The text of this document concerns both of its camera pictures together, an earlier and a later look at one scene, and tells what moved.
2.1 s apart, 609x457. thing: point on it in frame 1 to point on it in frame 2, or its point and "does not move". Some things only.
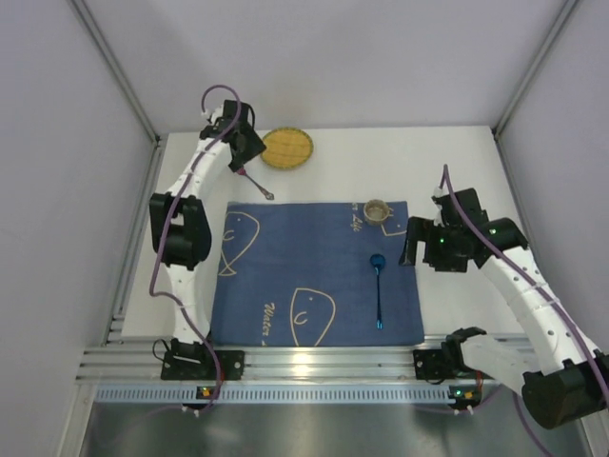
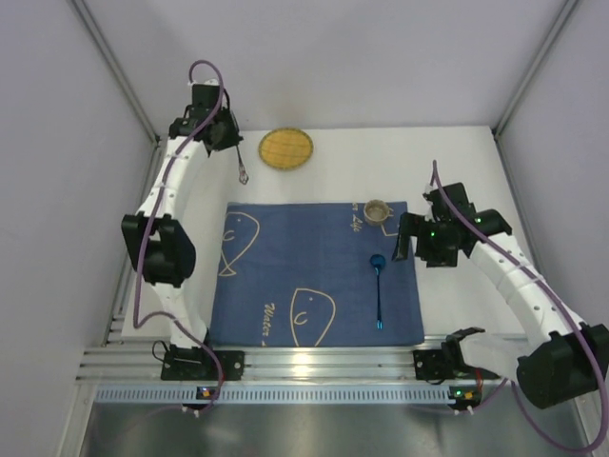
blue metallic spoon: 378,262 does not move
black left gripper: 245,148 to 227,134
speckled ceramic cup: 377,212 does not move
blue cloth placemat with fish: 299,274 does not move
